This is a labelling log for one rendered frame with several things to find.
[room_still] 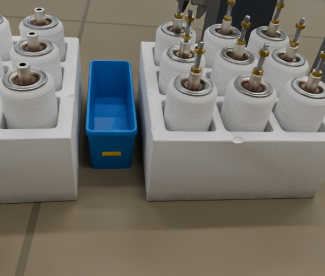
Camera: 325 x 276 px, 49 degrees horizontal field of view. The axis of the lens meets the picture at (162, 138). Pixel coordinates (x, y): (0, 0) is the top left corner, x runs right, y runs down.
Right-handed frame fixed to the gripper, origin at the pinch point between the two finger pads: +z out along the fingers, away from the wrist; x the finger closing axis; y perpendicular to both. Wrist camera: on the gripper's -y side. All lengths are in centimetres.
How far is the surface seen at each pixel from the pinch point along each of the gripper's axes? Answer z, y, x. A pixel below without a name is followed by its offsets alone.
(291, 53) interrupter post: 8.2, -15.7, 16.5
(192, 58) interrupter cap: 9.6, 1.2, 2.5
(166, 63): 10.8, 5.4, -0.7
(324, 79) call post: 17.5, -29.6, 22.5
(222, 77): 13.4, -3.3, 8.0
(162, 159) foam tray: 21.9, 18.0, 10.5
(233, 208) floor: 35.0, 7.3, 23.6
